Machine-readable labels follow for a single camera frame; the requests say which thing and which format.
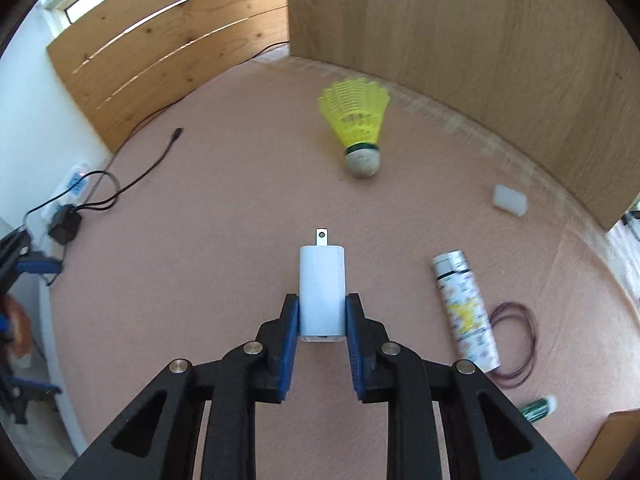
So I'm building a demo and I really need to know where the wooden slat panel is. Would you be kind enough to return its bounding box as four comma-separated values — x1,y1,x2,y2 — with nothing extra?
46,0,291,153

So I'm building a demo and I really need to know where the black power adapter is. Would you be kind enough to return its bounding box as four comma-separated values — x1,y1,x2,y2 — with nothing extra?
47,205,83,246

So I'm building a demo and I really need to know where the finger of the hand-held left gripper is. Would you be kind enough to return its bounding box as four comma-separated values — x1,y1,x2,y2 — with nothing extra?
0,370,63,426
0,230,64,291

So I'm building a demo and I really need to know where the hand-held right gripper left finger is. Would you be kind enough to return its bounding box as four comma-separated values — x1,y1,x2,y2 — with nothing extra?
60,292,301,480

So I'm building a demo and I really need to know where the large wooden board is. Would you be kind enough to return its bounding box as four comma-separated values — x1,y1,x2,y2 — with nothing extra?
285,0,640,233

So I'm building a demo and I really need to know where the white power strip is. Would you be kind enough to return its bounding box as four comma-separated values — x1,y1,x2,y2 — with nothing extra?
42,162,93,221

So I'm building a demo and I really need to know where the black usb cable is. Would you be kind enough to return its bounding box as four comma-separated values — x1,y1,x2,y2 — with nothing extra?
22,127,184,241

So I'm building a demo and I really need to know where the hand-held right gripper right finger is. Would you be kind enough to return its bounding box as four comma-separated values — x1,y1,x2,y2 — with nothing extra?
345,291,581,480

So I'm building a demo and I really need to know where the yellow shuttlecock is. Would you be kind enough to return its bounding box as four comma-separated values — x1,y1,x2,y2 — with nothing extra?
318,77,392,180

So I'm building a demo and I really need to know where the cardboard box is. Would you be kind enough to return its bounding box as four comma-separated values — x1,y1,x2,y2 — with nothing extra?
575,407,640,480

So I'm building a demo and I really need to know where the white charger plug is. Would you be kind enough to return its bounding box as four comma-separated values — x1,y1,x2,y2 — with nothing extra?
298,228,347,345

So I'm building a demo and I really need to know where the green white small tube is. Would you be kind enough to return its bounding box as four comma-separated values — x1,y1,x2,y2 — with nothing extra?
517,395,558,425

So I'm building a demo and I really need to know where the red elastic hair band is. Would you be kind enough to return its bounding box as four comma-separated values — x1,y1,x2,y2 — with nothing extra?
487,301,539,387

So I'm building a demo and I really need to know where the patterned white tube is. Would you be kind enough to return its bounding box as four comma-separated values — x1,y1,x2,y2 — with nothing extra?
431,249,502,373

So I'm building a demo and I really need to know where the small white block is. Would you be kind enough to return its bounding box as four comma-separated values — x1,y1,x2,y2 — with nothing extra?
491,185,528,217

